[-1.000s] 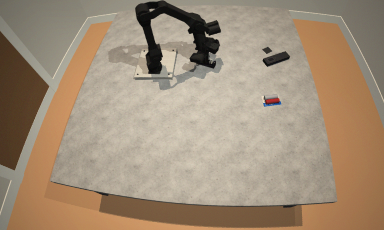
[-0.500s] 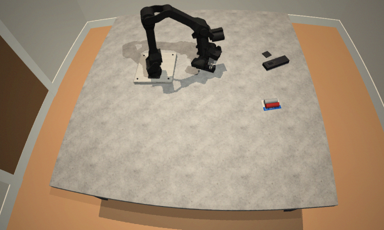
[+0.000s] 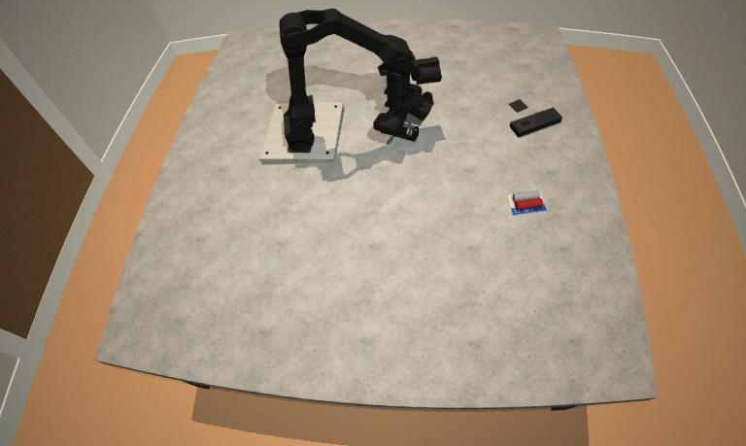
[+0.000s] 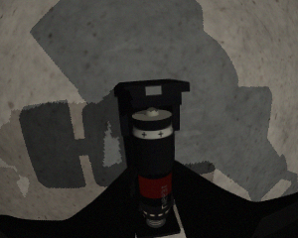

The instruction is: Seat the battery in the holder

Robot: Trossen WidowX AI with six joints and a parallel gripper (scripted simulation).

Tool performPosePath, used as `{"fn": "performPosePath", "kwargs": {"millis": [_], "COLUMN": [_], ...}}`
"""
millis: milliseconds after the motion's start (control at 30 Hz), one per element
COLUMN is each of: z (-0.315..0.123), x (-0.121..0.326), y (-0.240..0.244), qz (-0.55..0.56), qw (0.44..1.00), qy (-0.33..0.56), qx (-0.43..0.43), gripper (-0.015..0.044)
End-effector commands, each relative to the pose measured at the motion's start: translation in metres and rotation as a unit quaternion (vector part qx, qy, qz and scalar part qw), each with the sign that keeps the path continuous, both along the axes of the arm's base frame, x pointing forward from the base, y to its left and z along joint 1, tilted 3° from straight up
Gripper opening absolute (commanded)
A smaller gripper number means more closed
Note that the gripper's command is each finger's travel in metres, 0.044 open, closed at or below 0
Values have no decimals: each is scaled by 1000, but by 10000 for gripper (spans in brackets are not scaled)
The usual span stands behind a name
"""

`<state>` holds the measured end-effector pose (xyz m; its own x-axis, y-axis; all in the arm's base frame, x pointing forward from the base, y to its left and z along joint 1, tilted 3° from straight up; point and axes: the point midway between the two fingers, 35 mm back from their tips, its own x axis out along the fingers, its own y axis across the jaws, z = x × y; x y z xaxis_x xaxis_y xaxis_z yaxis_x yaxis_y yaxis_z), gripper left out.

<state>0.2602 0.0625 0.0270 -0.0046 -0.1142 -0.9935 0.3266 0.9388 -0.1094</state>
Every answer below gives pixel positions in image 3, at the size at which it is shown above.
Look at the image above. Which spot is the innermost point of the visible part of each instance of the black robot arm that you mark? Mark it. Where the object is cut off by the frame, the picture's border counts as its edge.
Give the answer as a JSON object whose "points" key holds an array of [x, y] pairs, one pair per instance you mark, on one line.
{"points": [[398, 63]]}

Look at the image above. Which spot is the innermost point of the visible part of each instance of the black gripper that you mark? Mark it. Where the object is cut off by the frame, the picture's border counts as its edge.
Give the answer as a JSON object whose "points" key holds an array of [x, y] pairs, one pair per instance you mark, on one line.
{"points": [[391, 121]]}

